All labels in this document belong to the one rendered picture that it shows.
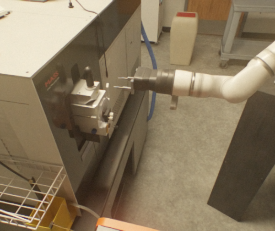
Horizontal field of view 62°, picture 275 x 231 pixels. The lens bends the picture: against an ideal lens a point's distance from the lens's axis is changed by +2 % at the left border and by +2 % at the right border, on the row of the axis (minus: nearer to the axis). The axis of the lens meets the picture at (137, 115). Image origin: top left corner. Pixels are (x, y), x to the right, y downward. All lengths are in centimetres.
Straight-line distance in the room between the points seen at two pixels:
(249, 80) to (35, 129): 60
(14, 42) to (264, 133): 116
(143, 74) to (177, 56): 284
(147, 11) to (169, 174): 268
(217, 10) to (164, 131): 276
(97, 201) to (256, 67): 84
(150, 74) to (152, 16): 330
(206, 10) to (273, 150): 351
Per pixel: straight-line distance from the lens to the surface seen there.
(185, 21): 331
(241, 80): 66
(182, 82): 65
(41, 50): 70
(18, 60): 68
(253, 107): 126
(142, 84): 66
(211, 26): 467
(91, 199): 114
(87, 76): 74
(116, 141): 133
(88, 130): 85
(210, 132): 251
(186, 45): 342
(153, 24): 399
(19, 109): 69
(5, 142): 86
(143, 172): 209
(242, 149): 145
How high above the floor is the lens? 172
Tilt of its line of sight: 42 degrees down
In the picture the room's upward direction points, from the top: 1 degrees counter-clockwise
